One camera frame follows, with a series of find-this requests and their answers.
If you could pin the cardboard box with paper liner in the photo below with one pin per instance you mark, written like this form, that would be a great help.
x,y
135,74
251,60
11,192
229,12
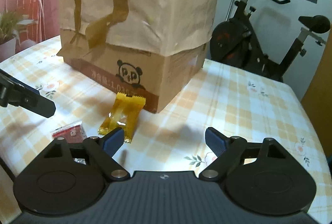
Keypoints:
x,y
149,48

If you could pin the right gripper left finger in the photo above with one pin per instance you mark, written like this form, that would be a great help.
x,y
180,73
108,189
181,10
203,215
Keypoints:
x,y
89,159

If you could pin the wooden door panel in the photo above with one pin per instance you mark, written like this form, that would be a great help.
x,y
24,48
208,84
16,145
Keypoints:
x,y
317,99

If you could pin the yellow snack packet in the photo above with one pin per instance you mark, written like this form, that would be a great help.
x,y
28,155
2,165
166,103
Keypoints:
x,y
124,113

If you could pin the checkered table cloth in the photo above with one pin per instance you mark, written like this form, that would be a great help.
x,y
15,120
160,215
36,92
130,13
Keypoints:
x,y
232,101

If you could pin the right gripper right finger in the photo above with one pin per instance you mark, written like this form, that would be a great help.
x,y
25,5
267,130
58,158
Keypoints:
x,y
233,151

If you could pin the small red panda packet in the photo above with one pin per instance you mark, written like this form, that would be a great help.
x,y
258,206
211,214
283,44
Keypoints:
x,y
72,133

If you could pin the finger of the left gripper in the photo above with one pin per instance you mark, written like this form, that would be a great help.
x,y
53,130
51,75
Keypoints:
x,y
19,94

